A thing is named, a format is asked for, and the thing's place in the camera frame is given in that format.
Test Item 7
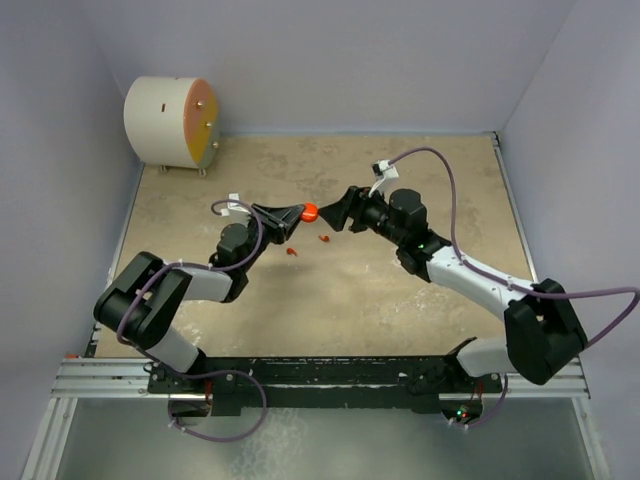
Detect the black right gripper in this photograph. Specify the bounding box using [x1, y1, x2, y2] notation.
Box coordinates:
[318, 184, 405, 247]

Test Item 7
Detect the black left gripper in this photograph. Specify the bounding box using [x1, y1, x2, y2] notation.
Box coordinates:
[239, 203, 304, 273]

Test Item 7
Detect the orange earbud charging case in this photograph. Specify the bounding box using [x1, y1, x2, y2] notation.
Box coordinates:
[300, 202, 319, 223]

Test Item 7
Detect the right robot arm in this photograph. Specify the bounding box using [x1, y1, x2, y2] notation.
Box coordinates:
[319, 186, 588, 391]

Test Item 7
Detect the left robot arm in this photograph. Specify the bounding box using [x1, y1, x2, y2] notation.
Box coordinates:
[93, 197, 307, 392]

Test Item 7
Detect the round tricolour drawer cabinet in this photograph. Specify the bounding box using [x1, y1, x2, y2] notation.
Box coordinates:
[123, 76, 220, 176]

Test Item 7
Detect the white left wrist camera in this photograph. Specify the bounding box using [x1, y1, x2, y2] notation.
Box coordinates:
[220, 192, 250, 221]

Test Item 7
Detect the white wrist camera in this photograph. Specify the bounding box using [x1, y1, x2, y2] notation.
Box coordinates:
[369, 160, 399, 196]
[220, 192, 250, 221]

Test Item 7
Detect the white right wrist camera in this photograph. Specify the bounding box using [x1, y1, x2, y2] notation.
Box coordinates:
[369, 160, 399, 196]

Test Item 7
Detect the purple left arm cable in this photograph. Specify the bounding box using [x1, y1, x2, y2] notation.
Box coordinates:
[115, 199, 269, 442]

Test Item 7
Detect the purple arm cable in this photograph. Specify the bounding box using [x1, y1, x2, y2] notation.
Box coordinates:
[384, 147, 640, 430]
[115, 199, 269, 442]

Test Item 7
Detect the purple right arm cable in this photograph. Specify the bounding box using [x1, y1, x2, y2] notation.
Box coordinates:
[384, 147, 640, 430]

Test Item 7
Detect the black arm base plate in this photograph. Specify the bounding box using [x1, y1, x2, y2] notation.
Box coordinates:
[144, 355, 502, 416]

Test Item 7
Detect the aluminium rail frame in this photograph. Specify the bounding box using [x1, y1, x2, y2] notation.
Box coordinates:
[19, 130, 611, 480]

